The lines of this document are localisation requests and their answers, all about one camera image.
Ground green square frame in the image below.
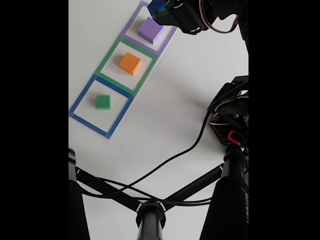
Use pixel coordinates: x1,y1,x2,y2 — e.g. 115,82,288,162
96,36,159,98

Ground red clamp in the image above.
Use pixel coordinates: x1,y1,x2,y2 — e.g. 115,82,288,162
227,130,245,146

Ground thin black cable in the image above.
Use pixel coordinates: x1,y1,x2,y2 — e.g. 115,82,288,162
79,176,215,207

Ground orange block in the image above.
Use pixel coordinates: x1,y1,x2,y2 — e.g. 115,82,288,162
118,51,143,76

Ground purple block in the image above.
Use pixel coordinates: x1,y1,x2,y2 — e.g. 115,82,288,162
137,16,166,45

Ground black tripod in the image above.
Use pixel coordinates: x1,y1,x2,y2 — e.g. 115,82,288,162
68,147,249,240

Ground purple square frame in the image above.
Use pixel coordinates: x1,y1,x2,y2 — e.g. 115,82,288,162
120,0,179,56

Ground green block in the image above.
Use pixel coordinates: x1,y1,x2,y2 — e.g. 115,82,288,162
96,94,112,110

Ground blue square frame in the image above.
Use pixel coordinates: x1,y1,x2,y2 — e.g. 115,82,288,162
69,74,136,140

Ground small blue cube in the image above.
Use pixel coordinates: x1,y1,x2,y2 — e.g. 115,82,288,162
147,0,168,17

